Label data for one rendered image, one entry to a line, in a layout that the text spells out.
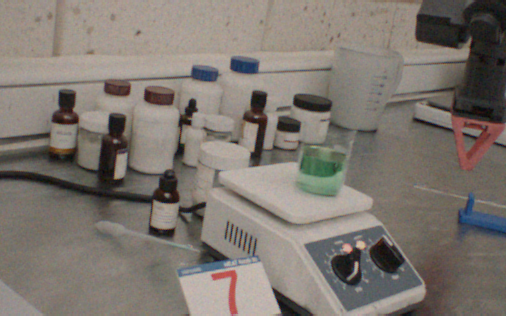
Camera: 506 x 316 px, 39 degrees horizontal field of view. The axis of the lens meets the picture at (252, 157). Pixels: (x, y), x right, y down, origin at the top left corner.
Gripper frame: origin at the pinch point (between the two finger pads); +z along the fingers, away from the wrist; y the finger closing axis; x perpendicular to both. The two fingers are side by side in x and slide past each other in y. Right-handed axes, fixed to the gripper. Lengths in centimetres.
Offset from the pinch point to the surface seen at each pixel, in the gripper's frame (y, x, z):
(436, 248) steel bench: 14.3, -2.4, 7.6
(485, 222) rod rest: 2.8, 3.9, 7.2
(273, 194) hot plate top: 33.2, -20.0, -2.1
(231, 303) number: 43.0, -20.6, 5.0
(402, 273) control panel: 32.7, -6.5, 3.4
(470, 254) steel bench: 13.5, 1.7, 7.8
